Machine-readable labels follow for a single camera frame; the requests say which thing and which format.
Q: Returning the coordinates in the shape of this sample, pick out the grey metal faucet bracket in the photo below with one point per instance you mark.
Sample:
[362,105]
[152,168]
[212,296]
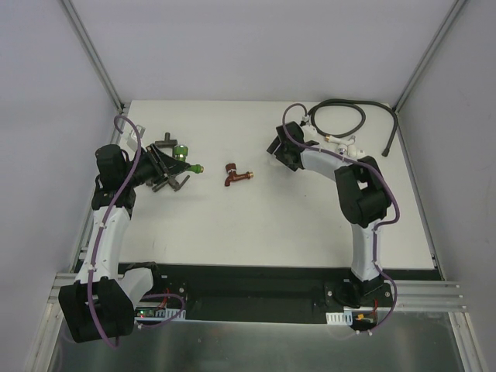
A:
[166,142]

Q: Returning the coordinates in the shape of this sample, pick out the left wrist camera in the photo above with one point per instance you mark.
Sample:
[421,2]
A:
[130,138]

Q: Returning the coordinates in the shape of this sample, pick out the green plastic faucet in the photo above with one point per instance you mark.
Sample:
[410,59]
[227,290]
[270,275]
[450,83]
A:
[180,152]

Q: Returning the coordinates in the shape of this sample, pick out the brown plastic faucet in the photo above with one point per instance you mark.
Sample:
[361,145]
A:
[233,176]

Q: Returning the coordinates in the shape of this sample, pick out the grey metal faucet fixture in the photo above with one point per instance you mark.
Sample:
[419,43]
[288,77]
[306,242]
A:
[171,181]

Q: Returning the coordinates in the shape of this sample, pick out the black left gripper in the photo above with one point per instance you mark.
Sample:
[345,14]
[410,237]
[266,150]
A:
[162,166]

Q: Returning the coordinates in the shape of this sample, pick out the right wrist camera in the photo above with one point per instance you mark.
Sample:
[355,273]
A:
[307,128]

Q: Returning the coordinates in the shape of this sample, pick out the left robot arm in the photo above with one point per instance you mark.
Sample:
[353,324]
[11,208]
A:
[101,304]

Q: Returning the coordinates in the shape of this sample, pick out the aluminium frame rail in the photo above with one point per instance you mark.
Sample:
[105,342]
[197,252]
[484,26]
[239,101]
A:
[418,296]

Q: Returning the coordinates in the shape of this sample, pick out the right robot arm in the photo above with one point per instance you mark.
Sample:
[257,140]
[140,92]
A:
[364,199]

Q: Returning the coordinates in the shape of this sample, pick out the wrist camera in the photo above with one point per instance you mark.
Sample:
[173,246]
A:
[130,138]
[307,128]

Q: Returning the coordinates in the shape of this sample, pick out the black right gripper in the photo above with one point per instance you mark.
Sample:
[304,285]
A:
[279,142]

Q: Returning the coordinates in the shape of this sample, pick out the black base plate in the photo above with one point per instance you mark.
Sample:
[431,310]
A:
[299,295]

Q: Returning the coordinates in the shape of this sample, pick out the white faucet with blue cap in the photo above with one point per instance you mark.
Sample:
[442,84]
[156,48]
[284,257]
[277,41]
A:
[346,147]

